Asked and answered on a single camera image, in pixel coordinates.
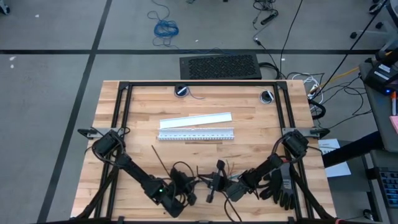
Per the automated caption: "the grey side table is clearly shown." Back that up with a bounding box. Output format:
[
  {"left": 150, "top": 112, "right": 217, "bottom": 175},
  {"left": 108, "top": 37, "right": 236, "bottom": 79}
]
[{"left": 359, "top": 60, "right": 398, "bottom": 153}]

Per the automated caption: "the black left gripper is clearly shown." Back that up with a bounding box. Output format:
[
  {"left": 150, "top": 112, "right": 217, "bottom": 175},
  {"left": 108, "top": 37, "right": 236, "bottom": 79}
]
[{"left": 169, "top": 167, "right": 198, "bottom": 207}]

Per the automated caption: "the white paper sheet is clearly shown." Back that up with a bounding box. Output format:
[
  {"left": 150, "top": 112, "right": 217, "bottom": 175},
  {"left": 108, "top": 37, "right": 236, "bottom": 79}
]
[{"left": 317, "top": 138, "right": 352, "bottom": 178}]

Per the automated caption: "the black table cable grommet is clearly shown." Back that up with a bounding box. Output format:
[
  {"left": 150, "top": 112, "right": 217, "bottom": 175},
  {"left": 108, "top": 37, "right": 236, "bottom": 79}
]
[
  {"left": 174, "top": 84, "right": 189, "bottom": 98},
  {"left": 259, "top": 90, "right": 275, "bottom": 105}
]

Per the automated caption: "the black perforated floor case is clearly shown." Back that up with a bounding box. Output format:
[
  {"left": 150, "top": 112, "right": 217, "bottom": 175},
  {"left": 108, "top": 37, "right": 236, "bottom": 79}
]
[{"left": 179, "top": 53, "right": 262, "bottom": 80}]

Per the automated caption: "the white duct cover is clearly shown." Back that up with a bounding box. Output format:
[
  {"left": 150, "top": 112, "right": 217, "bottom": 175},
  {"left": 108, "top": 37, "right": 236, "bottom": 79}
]
[{"left": 159, "top": 111, "right": 233, "bottom": 130}]

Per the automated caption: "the black slanted bar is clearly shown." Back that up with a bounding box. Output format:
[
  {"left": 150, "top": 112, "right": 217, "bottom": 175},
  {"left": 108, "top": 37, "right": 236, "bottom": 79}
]
[{"left": 322, "top": 130, "right": 382, "bottom": 169}]

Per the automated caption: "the black floor cable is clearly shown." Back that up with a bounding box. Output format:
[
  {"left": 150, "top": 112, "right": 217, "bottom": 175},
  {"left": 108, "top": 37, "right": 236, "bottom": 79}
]
[
  {"left": 313, "top": 0, "right": 389, "bottom": 97},
  {"left": 279, "top": 0, "right": 304, "bottom": 78}
]

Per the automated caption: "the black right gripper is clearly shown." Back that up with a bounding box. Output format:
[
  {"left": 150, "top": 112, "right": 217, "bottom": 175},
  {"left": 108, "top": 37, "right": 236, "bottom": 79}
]
[{"left": 206, "top": 159, "right": 249, "bottom": 203}]

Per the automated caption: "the black keyboard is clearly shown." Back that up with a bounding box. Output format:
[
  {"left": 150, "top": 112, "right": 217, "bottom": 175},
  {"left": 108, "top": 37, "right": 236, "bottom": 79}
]
[{"left": 376, "top": 167, "right": 398, "bottom": 208}]

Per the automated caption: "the white slotted cable duct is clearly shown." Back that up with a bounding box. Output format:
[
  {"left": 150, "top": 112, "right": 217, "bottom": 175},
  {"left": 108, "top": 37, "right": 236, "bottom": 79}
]
[{"left": 157, "top": 127, "right": 235, "bottom": 142}]

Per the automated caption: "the black work glove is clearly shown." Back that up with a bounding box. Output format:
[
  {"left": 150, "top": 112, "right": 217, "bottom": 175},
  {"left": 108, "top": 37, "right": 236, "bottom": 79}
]
[
  {"left": 259, "top": 169, "right": 282, "bottom": 202},
  {"left": 273, "top": 163, "right": 296, "bottom": 211}
]

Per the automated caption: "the black power strip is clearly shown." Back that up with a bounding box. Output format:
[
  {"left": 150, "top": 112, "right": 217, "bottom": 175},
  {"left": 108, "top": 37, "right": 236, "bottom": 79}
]
[{"left": 260, "top": 12, "right": 279, "bottom": 26}]

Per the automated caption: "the blue floor cable coil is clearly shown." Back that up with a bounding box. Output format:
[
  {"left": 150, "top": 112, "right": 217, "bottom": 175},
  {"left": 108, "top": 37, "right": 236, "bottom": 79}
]
[{"left": 147, "top": 0, "right": 231, "bottom": 56}]

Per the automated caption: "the yellow floor cable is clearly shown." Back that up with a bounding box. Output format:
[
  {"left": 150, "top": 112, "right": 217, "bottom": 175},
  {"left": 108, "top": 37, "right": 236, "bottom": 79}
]
[{"left": 310, "top": 67, "right": 361, "bottom": 94}]

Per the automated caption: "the black label printer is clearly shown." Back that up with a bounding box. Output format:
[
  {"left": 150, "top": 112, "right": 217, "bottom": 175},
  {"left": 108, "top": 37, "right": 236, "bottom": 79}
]
[{"left": 363, "top": 57, "right": 398, "bottom": 96}]

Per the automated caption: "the black zip tie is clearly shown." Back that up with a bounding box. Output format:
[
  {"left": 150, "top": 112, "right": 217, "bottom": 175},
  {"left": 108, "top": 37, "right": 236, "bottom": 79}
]
[{"left": 151, "top": 144, "right": 172, "bottom": 179}]

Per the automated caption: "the white floor cable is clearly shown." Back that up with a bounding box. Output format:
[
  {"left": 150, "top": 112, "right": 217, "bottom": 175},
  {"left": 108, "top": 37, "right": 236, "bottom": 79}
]
[{"left": 292, "top": 73, "right": 324, "bottom": 105}]

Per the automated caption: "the black aluminium table frame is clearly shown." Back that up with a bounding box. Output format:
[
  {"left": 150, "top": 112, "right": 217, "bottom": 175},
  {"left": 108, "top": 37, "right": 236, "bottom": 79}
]
[{"left": 73, "top": 80, "right": 338, "bottom": 224}]

